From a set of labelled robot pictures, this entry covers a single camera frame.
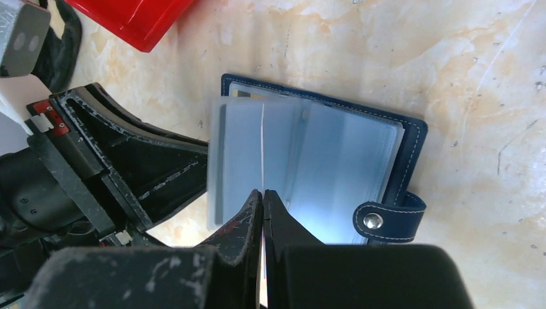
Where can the navy leather card holder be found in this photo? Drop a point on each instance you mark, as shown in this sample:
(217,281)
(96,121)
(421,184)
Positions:
(341,169)

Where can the black floral fleece blanket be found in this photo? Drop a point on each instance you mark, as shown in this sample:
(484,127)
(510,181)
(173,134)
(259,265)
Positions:
(56,62)

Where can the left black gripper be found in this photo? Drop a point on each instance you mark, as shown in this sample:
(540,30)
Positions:
(93,173)

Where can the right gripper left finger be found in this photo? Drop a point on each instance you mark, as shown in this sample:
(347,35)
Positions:
(220,272)

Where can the red plastic bin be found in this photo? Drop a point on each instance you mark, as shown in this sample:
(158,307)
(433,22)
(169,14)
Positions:
(140,23)

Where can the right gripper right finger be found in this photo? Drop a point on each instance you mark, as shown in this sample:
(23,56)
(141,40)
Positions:
(302,272)

